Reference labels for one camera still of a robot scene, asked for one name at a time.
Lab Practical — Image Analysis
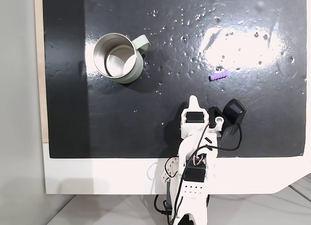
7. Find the purple pen grip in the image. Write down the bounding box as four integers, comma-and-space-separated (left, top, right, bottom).
209, 70, 229, 81

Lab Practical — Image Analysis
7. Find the pale green steel mug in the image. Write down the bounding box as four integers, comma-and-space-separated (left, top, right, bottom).
93, 33, 151, 84

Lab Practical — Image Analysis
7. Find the black table mat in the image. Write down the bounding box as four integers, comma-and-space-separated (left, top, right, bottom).
42, 0, 307, 159

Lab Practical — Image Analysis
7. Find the red white servo wire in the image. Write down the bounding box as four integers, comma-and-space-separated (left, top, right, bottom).
164, 122, 212, 179

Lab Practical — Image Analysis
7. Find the black camera box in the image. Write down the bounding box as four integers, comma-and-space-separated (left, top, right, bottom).
209, 98, 247, 128

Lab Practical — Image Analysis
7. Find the black camera cable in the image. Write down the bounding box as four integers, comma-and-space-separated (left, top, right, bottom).
171, 124, 242, 211

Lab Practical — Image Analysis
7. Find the black power cable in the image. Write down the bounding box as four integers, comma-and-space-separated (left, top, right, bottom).
154, 192, 173, 216

